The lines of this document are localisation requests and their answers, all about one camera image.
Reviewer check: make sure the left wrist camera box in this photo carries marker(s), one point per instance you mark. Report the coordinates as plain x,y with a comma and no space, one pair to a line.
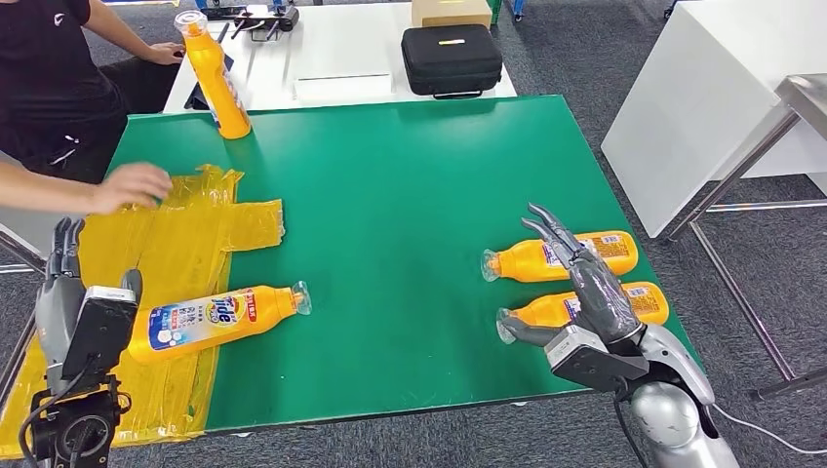
100,336

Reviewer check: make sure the person's left hand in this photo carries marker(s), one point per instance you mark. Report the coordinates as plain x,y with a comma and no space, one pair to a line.
167,54

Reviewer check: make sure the black carrying case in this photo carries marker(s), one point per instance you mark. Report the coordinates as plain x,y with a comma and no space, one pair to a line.
451,61

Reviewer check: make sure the orange detergent bottle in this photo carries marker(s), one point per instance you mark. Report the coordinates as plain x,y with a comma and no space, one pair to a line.
517,261
216,84
207,320
549,307

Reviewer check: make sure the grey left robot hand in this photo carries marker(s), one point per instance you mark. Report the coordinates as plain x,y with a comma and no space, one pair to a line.
58,310

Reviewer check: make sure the stainless steel table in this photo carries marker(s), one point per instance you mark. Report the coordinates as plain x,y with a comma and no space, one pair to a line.
13,226
807,97

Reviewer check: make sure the person's right hand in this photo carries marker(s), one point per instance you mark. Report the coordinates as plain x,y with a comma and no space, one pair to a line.
132,187

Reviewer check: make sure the black handheld controller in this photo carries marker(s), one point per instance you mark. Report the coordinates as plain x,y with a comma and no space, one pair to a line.
270,19

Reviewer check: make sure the green plastic crate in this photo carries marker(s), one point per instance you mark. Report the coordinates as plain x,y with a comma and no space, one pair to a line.
496,10

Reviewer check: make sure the blue metal shelf rack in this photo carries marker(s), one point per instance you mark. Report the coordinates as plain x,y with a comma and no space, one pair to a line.
670,8

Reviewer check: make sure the dark blue tablet case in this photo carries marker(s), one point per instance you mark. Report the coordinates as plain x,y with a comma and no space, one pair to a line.
194,102

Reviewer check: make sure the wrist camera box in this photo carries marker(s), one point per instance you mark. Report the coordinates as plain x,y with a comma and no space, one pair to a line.
100,336
594,362

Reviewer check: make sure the person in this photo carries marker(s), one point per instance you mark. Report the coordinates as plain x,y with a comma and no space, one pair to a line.
51,77

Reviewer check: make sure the brown cardboard box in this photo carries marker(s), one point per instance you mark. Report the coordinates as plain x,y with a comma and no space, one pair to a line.
451,11

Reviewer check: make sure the white side table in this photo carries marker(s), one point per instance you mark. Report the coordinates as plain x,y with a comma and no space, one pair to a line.
698,116

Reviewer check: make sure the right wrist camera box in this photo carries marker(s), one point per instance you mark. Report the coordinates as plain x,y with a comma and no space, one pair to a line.
594,362

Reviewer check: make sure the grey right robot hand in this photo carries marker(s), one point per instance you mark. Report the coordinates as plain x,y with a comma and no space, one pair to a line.
601,297

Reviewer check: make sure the yellow plastic sheet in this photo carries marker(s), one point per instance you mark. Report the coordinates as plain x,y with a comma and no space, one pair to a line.
174,258

